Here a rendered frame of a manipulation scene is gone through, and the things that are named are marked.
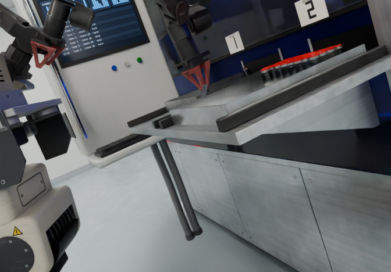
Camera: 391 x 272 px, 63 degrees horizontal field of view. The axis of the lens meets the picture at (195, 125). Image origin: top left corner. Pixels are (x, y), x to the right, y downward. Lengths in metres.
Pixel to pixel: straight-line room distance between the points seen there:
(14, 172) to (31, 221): 0.13
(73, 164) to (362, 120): 5.52
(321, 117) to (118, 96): 0.95
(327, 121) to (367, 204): 0.34
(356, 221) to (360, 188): 0.12
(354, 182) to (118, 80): 0.98
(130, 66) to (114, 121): 0.25
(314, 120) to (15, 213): 0.70
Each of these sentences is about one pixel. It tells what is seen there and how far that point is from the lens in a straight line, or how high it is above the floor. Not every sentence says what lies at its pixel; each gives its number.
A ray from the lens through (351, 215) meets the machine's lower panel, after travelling 1.03.
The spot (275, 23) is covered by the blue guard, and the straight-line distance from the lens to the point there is 0.93.
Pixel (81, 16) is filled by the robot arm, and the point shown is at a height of 1.25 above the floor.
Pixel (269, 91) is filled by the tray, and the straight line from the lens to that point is 0.55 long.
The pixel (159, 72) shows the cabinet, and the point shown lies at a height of 1.03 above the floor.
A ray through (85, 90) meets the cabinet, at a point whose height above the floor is 1.06.
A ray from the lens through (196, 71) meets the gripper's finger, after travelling 0.89.
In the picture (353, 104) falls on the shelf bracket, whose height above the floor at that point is 0.80.
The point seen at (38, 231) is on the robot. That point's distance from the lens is 0.86.
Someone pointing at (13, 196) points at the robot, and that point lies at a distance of 0.87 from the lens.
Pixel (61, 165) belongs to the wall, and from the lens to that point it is 5.98.
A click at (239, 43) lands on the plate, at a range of 1.07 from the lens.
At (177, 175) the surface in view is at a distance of 1.62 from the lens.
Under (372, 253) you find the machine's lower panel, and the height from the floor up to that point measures 0.34.
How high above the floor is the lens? 0.98
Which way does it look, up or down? 9 degrees down
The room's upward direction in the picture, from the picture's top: 20 degrees counter-clockwise
